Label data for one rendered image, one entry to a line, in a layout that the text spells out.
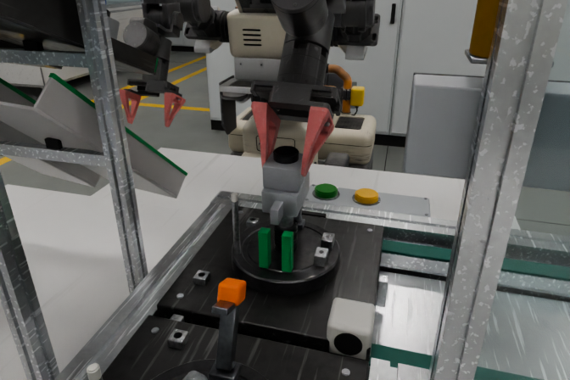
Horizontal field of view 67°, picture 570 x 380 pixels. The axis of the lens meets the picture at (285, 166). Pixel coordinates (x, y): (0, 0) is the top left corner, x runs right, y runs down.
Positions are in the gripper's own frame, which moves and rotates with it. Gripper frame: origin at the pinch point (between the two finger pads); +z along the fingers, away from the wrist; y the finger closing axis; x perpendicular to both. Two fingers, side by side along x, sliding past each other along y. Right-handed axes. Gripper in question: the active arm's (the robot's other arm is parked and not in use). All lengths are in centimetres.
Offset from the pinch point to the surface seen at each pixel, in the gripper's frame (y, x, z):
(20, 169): -253, 213, -10
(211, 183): -29, 46, -2
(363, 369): 12.1, -4.0, 19.0
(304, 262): 3.3, 4.7, 10.7
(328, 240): 5.6, 6.5, 7.5
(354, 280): 9.6, 6.5, 11.7
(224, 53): -139, 268, -137
